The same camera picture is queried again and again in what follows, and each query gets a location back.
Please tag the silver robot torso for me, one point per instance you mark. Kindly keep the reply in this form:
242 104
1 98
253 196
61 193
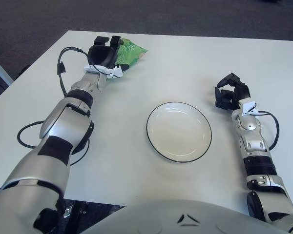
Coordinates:
161 217

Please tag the shiny metal table foot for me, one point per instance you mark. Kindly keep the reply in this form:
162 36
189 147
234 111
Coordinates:
68 211

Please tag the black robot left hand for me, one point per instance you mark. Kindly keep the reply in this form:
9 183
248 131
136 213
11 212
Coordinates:
101 54

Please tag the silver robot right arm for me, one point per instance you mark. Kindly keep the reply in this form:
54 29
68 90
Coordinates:
250 124

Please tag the white neighbouring table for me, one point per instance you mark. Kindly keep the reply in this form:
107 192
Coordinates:
0 69

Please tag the white plate black rim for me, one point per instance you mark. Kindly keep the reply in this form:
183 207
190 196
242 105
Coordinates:
178 131

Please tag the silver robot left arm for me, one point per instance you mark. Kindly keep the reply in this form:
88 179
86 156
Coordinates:
61 122

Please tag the green snack bag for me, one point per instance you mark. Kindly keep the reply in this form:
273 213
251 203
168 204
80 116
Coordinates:
131 52

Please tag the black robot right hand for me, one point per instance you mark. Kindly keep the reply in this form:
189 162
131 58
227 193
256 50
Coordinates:
241 92

